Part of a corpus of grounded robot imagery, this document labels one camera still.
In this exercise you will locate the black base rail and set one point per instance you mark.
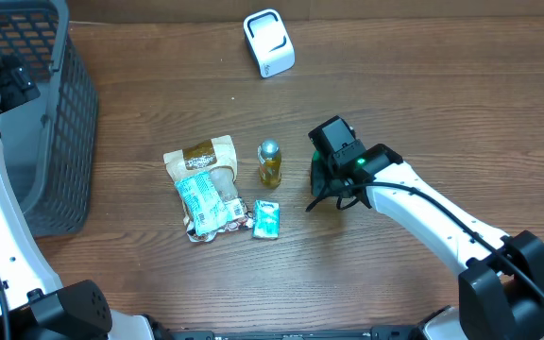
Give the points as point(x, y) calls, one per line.
point(300, 334)

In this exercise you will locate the white barcode scanner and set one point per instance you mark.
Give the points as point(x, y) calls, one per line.
point(268, 42)

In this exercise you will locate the small Kleenex tissue pack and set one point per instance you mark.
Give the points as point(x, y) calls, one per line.
point(266, 220)

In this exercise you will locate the clear brown snack bag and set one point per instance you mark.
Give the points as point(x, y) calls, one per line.
point(216, 156)

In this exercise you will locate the white red snack packet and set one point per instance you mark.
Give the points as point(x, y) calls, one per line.
point(242, 219)

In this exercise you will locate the teal large tissue pack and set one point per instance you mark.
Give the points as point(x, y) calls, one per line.
point(204, 204)

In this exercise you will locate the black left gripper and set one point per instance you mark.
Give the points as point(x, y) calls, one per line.
point(18, 86)

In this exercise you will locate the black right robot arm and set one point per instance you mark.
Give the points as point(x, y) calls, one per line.
point(500, 277)

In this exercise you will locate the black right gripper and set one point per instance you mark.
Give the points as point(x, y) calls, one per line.
point(323, 187)

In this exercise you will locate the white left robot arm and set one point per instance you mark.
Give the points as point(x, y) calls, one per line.
point(34, 304)

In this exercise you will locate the yellow oil bottle silver cap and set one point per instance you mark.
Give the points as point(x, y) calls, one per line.
point(269, 156)

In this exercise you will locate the grey plastic mesh basket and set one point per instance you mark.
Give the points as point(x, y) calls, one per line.
point(49, 142)

